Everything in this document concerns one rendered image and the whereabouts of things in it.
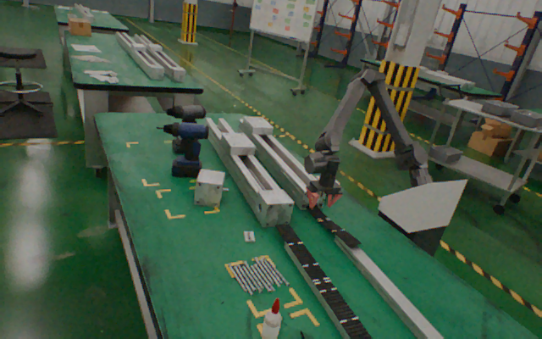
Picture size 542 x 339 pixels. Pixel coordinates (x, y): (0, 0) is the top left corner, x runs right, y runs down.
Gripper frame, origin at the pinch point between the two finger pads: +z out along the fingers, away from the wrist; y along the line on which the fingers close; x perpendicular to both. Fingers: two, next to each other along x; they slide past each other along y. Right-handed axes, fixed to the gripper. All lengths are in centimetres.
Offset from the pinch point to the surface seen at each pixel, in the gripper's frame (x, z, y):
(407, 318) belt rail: 51, 2, 3
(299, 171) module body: -23.2, -2.3, -2.5
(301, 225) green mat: 4.4, 4.6, 9.5
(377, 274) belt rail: 35.3, 1.6, 0.8
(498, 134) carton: -221, 53, -450
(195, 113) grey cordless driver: -59, -15, 35
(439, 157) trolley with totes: -150, 54, -252
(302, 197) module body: -5.3, -0.9, 5.0
